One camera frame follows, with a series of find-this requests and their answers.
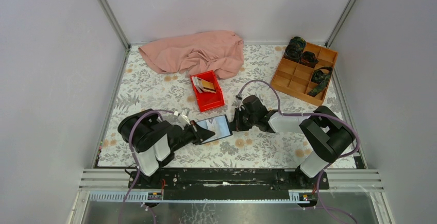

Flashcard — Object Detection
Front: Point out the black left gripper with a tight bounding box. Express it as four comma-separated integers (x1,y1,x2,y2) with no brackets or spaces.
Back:
172,120,214,152

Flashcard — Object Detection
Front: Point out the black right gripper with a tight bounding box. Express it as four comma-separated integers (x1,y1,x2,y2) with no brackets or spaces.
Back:
230,108,258,132

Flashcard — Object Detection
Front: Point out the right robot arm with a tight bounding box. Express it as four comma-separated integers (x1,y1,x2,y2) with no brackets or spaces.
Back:
229,95,358,189

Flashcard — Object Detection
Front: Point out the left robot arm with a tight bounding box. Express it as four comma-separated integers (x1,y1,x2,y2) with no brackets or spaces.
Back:
117,109,215,188

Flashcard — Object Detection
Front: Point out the stack of cards in bin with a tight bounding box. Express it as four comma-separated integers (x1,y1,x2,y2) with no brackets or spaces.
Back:
191,76,204,93

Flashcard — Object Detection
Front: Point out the red plastic bin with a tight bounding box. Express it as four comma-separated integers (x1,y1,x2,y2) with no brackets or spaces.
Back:
190,71,225,112

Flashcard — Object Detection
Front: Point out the wooden compartment tray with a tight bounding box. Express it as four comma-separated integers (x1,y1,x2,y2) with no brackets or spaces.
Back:
271,42,339,106

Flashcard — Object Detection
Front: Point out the pink cloth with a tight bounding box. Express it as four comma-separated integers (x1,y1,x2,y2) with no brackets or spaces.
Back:
139,30,244,79

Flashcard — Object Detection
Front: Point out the rolled dark belt middle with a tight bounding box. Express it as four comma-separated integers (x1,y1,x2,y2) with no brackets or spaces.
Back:
299,51,318,68

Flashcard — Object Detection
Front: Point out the rolled dark belt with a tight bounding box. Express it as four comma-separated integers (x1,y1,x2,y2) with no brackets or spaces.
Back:
283,36,307,63
299,51,318,68

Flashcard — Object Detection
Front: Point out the rolled dark belt top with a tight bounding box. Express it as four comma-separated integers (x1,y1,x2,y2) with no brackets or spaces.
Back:
283,36,307,63

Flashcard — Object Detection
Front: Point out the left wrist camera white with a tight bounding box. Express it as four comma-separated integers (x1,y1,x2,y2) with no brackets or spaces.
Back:
173,109,190,126

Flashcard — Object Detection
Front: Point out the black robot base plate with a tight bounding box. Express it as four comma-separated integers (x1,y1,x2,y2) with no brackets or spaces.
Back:
126,168,329,200

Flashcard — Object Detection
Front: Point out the camouflage strap in tray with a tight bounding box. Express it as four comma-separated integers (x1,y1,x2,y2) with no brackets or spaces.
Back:
307,66,334,97

